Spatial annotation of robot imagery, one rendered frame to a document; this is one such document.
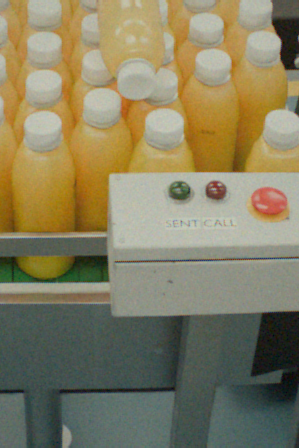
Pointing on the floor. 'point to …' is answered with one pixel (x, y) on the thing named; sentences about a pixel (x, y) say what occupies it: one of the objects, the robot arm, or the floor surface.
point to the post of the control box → (196, 379)
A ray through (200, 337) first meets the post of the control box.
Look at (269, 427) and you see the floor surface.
